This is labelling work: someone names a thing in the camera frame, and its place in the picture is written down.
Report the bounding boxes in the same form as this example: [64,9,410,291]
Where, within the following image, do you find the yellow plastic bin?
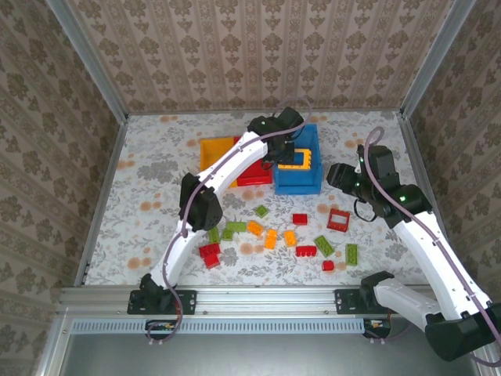
[199,136,240,188]

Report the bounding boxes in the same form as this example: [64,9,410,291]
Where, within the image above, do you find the red window frame lego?
[327,208,352,233]

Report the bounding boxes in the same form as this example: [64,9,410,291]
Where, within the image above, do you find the slotted grey cable duct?
[70,317,371,334]

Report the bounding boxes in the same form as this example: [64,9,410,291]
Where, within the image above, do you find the red lego bricks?
[198,242,222,270]

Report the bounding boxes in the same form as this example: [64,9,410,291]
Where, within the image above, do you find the aluminium mounting rail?
[58,285,443,315]

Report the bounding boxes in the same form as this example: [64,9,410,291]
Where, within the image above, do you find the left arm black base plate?
[127,288,196,316]

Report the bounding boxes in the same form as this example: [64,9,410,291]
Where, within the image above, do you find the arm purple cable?
[146,96,314,346]
[366,125,501,367]

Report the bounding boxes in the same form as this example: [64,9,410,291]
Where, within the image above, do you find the aluminium frame post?
[45,0,129,125]
[398,0,477,118]

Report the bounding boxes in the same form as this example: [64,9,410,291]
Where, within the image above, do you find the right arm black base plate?
[334,288,377,314]

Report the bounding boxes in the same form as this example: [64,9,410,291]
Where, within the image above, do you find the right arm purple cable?
[366,125,501,367]

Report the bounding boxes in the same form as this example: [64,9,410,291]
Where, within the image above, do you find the red plastic bin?
[233,135,274,187]

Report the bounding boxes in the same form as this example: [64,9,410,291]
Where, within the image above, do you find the yellow window frame lego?
[276,148,314,172]

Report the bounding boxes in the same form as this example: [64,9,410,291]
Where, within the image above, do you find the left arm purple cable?
[146,96,314,346]

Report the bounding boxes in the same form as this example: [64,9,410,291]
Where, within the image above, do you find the aluminium table side rail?
[397,111,449,244]
[74,115,129,287]

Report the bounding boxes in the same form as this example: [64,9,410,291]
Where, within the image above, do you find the blue plastic bin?
[273,123,323,196]

